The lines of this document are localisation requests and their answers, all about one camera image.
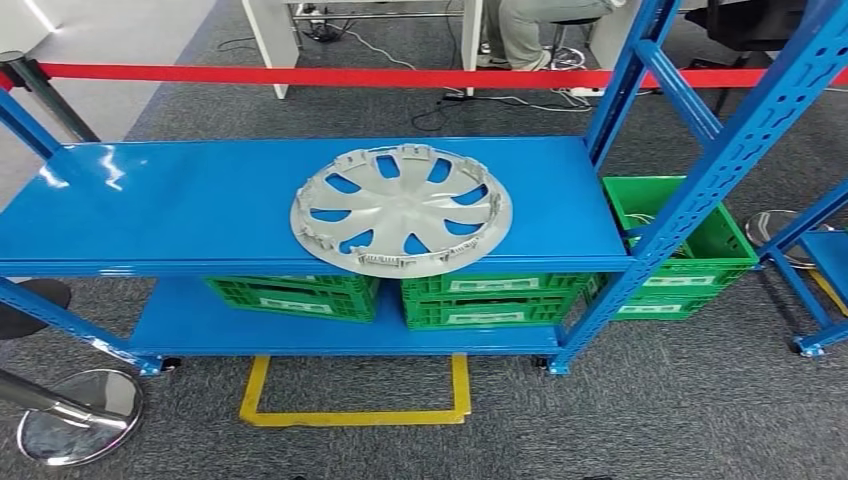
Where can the black office chair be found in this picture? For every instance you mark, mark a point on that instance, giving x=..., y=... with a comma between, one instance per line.
x=755, y=23

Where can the black seat chrome stool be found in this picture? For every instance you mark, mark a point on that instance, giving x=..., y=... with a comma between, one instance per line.
x=573, y=23

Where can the white power strip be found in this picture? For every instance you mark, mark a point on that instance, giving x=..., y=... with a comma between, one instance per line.
x=586, y=91

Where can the grey wheel hubcap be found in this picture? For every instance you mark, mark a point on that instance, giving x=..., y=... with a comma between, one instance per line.
x=401, y=212

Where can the black stanchion with black base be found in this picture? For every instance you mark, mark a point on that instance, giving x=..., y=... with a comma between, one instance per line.
x=30, y=308

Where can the white desk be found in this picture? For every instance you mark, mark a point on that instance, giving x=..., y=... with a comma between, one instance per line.
x=272, y=40

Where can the yellow floor tape rectangle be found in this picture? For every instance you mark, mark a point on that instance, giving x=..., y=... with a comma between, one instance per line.
x=828, y=291

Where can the blue metal shelf rack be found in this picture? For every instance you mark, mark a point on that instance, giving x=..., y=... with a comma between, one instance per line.
x=825, y=258
x=199, y=199

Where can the long red barrier belt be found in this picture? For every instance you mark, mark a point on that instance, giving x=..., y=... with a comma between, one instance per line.
x=331, y=76

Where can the white desk panel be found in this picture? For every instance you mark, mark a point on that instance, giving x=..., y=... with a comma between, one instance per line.
x=609, y=36

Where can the chrome stanchion with chrome base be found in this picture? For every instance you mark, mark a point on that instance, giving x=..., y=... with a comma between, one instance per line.
x=86, y=417

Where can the open green plastic crate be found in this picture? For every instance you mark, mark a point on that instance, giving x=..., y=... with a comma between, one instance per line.
x=729, y=252

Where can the seated person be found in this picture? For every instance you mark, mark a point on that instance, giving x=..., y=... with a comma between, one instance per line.
x=523, y=26

